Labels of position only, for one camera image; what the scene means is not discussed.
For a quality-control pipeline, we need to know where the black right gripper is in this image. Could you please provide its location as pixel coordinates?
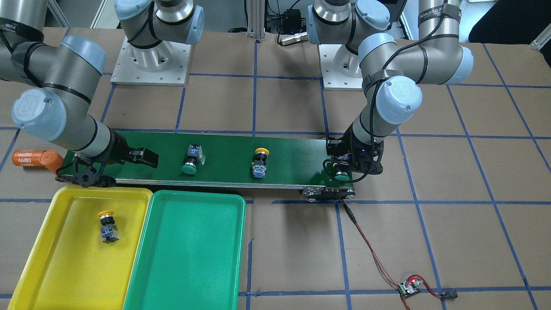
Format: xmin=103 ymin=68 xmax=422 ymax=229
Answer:
xmin=55 ymin=129 xmax=159 ymax=188

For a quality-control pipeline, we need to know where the green conveyor belt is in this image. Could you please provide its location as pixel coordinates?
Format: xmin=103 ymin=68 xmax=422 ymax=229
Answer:
xmin=55 ymin=127 xmax=357 ymax=202

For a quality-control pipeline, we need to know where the green push button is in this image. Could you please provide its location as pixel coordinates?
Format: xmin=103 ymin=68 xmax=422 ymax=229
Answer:
xmin=333 ymin=155 xmax=351 ymax=181
xmin=181 ymin=144 xmax=206 ymax=175

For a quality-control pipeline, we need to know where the green plastic tray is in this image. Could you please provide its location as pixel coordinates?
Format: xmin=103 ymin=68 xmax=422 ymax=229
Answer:
xmin=124 ymin=190 xmax=246 ymax=310

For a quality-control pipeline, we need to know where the yellow plastic tray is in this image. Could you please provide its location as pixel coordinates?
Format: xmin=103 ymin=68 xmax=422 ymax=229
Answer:
xmin=8 ymin=185 xmax=152 ymax=310

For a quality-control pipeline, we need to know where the plain orange cylinder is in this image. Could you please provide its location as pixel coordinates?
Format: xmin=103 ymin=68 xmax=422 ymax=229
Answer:
xmin=39 ymin=150 xmax=64 ymax=174

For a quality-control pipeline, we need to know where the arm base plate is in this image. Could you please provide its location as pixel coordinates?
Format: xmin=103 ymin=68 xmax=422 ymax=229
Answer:
xmin=111 ymin=39 xmax=193 ymax=86
xmin=318 ymin=44 xmax=362 ymax=91

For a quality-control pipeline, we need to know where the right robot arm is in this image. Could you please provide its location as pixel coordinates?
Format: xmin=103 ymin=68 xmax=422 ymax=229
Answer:
xmin=1 ymin=0 xmax=205 ymax=188

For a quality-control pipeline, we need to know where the small motor controller board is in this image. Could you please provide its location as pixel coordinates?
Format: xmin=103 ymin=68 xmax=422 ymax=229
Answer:
xmin=398 ymin=278 xmax=423 ymax=298

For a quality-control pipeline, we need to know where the aluminium frame post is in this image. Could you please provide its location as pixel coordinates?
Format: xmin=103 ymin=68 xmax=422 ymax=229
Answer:
xmin=245 ymin=0 xmax=267 ymax=41

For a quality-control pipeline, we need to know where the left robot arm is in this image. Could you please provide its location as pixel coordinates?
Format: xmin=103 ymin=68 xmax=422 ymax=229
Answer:
xmin=306 ymin=0 xmax=474 ymax=183

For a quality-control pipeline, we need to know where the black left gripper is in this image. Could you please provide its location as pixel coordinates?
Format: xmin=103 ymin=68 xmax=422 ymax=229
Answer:
xmin=325 ymin=133 xmax=384 ymax=175

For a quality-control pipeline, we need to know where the yellow push button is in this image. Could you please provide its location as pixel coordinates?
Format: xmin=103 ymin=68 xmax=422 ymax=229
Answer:
xmin=98 ymin=210 xmax=120 ymax=244
xmin=251 ymin=148 xmax=269 ymax=179

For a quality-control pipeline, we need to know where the red black power cable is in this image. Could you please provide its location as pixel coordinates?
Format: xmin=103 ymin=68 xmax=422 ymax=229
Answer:
xmin=340 ymin=200 xmax=458 ymax=300

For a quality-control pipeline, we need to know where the orange cylinder marked 4680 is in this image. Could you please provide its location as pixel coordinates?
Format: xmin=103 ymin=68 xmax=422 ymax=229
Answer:
xmin=12 ymin=150 xmax=46 ymax=167

